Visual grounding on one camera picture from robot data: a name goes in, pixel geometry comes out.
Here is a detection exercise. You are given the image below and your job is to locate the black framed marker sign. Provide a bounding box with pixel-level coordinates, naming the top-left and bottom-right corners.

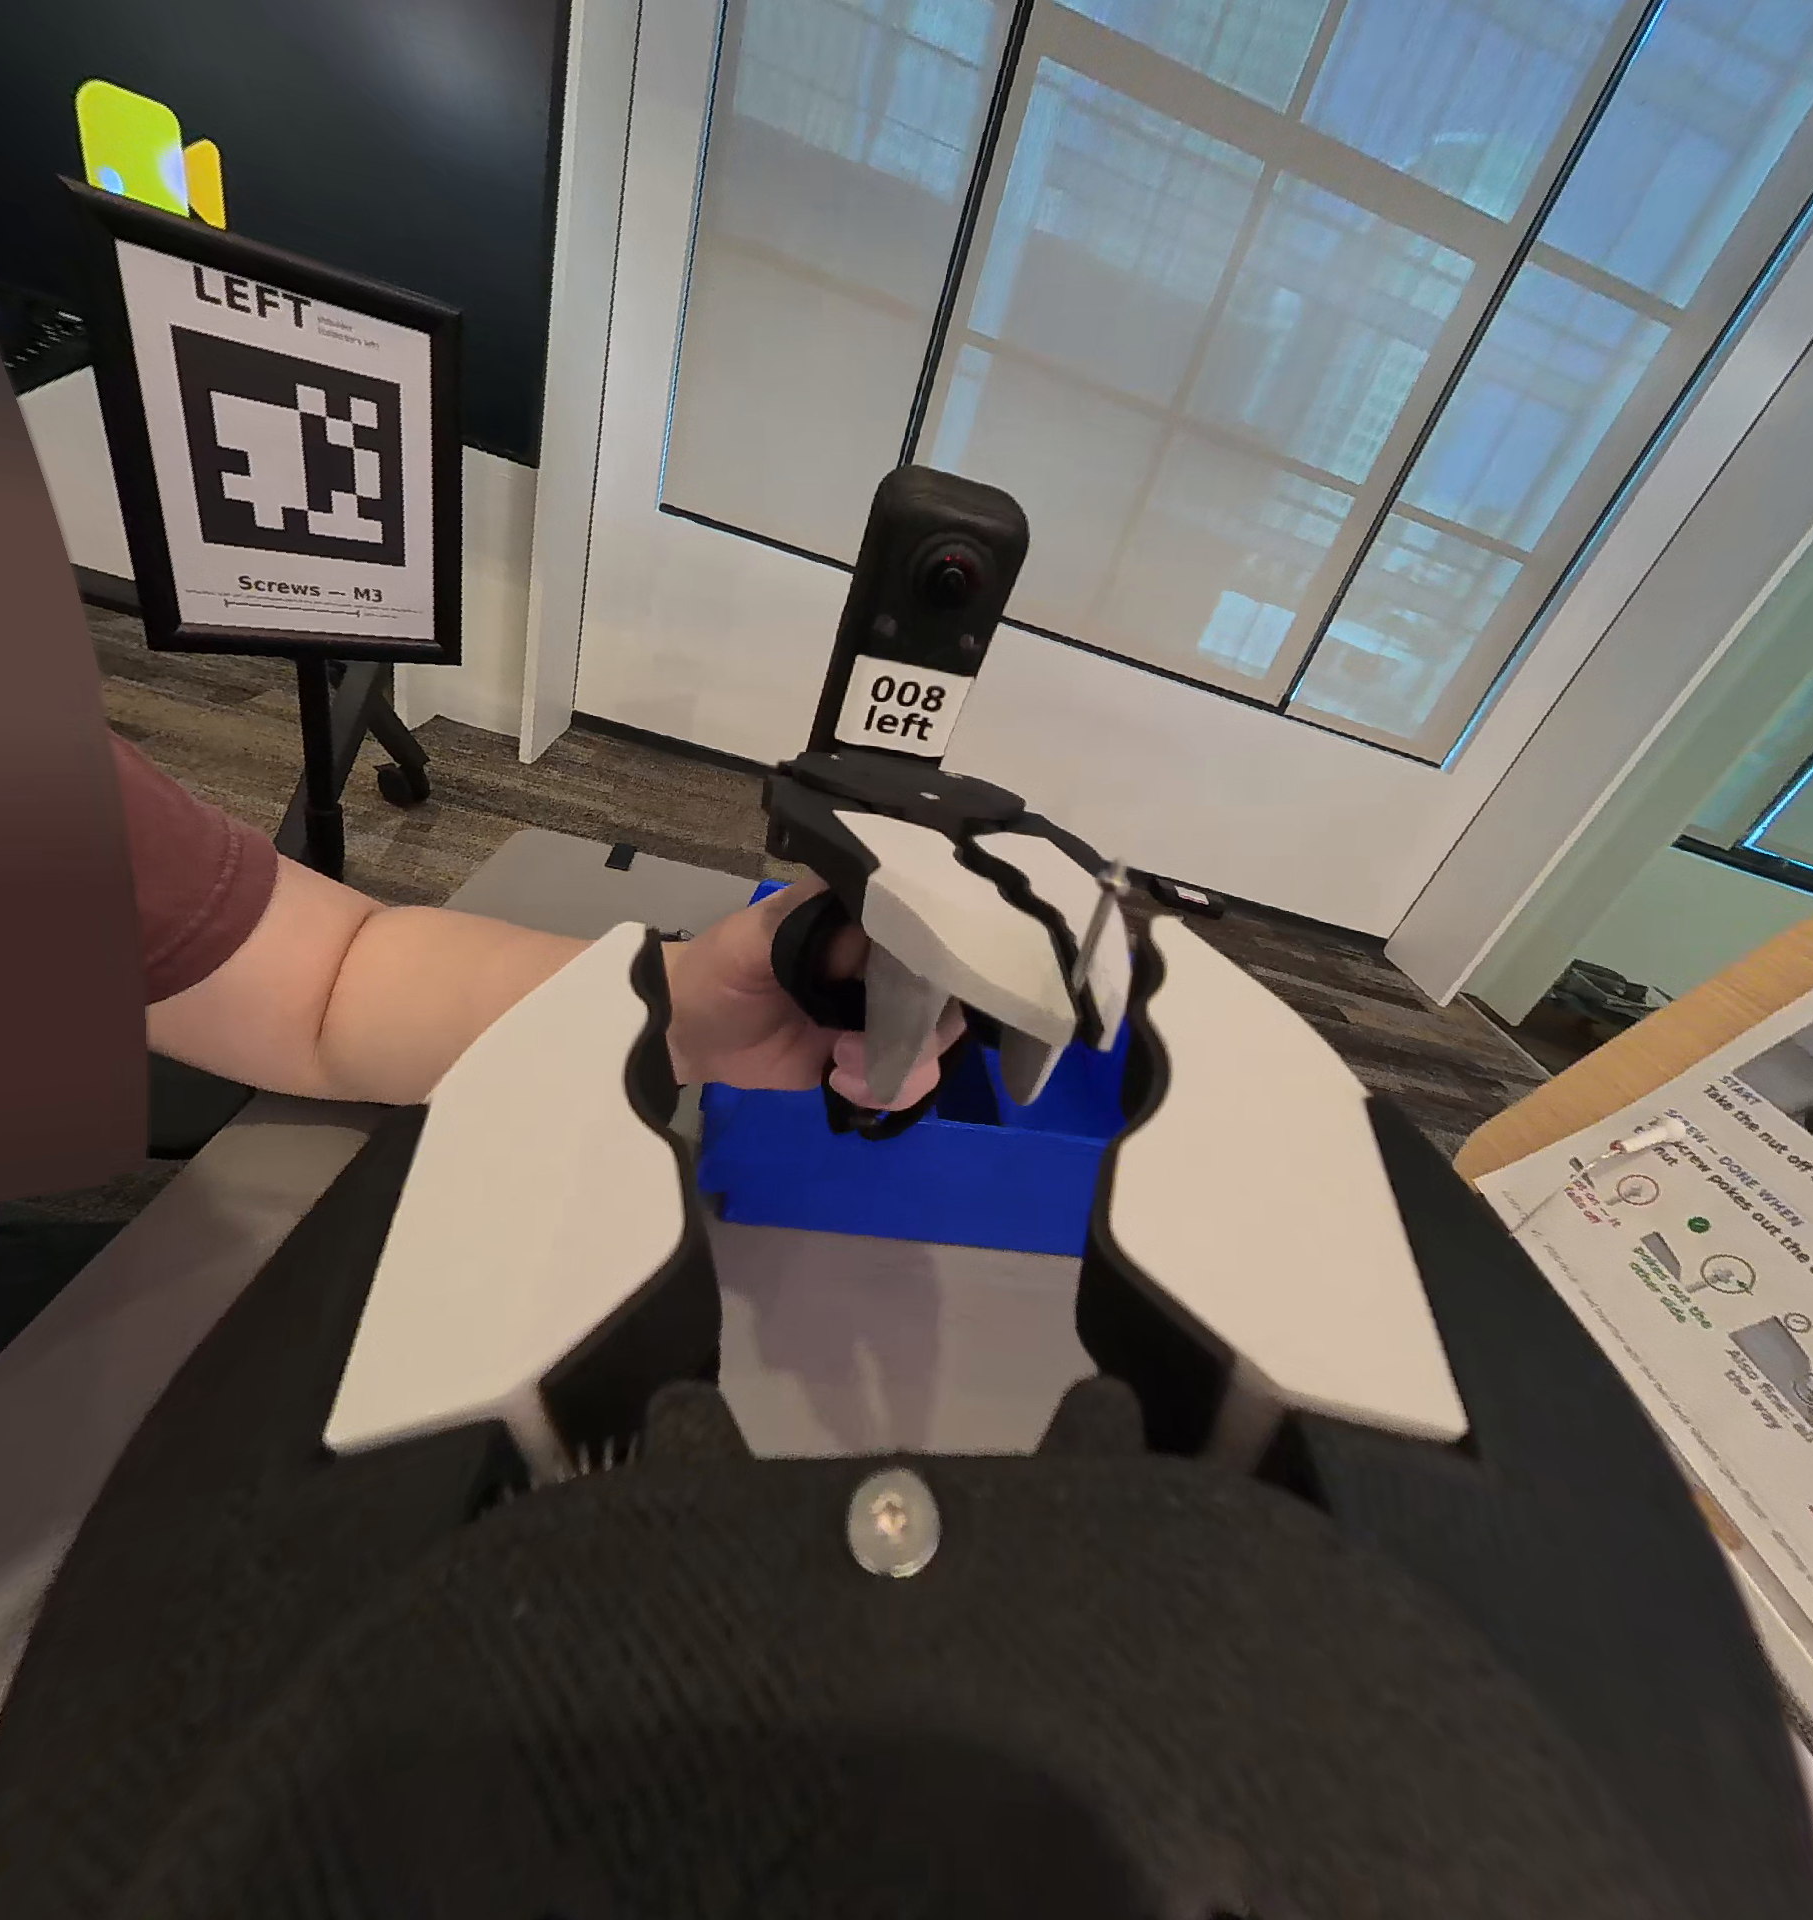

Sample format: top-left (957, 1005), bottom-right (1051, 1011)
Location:
top-left (61, 178), bottom-right (466, 669)

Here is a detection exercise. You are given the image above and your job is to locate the black easel stand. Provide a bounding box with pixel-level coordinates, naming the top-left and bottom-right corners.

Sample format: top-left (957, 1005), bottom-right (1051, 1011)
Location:
top-left (275, 661), bottom-right (435, 888)

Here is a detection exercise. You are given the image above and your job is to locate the large black wall screen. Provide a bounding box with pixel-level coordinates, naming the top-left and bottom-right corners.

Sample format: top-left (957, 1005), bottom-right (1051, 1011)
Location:
top-left (0, 0), bottom-right (573, 470)

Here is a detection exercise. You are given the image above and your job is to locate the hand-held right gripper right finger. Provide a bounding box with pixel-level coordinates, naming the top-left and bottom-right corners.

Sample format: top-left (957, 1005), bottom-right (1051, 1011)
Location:
top-left (1077, 910), bottom-right (1476, 1471)

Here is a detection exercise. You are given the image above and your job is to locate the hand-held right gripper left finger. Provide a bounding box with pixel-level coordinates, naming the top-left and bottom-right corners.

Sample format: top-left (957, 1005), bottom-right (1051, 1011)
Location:
top-left (319, 919), bottom-right (721, 1479)

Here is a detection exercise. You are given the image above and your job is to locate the printed instruction sheet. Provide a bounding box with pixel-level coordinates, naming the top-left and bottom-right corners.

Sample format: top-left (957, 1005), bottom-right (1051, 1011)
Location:
top-left (1476, 990), bottom-right (1813, 1595)

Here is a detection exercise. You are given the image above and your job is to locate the black armrest desk chair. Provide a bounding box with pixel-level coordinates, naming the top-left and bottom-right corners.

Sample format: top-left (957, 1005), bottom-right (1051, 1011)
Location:
top-left (0, 1051), bottom-right (262, 1404)

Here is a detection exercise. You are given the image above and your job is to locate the long metal bolt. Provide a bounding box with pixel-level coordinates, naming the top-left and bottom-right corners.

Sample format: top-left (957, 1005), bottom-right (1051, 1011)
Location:
top-left (1075, 856), bottom-right (1135, 990)

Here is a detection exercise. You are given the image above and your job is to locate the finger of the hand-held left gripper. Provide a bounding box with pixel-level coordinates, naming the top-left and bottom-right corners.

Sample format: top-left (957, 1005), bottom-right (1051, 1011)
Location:
top-left (961, 830), bottom-right (1135, 1106)
top-left (831, 807), bottom-right (1088, 1115)

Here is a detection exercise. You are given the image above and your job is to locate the large paned window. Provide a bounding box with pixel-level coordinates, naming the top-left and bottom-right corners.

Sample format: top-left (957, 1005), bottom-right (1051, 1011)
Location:
top-left (657, 0), bottom-right (1813, 767)

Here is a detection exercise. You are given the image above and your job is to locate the yellow camera sticker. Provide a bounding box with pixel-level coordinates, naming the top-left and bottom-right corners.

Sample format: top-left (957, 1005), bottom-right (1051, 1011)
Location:
top-left (73, 78), bottom-right (229, 233)

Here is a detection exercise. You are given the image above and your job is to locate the wire page holder clip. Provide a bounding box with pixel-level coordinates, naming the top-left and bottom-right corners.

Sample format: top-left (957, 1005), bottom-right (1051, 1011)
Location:
top-left (1507, 1115), bottom-right (1678, 1238)

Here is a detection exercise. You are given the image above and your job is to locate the person's left forearm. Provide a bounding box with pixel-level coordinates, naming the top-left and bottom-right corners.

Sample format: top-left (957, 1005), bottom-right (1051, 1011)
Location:
top-left (146, 853), bottom-right (685, 1109)

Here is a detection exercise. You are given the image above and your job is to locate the blue divided plastic bin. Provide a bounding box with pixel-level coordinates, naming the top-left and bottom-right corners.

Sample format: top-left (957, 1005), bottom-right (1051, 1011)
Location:
top-left (696, 876), bottom-right (1149, 1260)

